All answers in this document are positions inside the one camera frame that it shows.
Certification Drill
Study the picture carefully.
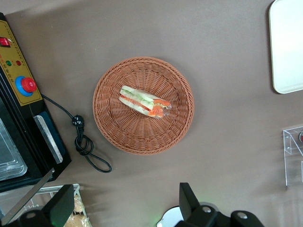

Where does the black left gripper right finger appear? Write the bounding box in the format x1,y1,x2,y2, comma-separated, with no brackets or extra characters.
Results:
179,182,232,227

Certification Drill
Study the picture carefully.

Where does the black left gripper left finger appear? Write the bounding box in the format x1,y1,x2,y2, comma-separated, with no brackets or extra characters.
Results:
19,184,75,227

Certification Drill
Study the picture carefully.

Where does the triangle sandwich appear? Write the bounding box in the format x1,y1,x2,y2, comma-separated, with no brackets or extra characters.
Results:
118,85,171,119

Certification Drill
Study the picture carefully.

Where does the shiny metal machine tray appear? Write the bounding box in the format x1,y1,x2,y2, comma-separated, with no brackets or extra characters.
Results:
0,117,26,182

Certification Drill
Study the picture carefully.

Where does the round brown wicker basket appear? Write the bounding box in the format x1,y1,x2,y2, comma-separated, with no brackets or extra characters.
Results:
92,56,195,156

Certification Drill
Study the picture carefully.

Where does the cream rectangular tray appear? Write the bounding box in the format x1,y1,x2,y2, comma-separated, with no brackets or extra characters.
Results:
268,0,303,95

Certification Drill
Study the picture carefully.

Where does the bagged rice cracker snack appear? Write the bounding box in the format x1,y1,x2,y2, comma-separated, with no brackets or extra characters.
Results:
62,214,92,227
72,193,86,216

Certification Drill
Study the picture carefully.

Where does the clear acrylic bottle rack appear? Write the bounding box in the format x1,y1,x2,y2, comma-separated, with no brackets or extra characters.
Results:
282,126,303,187

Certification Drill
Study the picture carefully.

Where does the black sealing machine yellow panel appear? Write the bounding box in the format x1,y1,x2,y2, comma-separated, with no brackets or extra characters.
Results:
0,11,72,192

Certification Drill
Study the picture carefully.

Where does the white wire shelf rack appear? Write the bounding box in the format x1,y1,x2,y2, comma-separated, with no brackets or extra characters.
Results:
22,183,81,227

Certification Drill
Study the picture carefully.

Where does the grey metal machine handle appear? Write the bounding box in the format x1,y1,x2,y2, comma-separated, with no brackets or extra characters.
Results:
0,168,55,227

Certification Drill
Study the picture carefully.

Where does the black power cable with plug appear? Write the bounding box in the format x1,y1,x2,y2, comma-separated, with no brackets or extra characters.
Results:
41,94,112,173

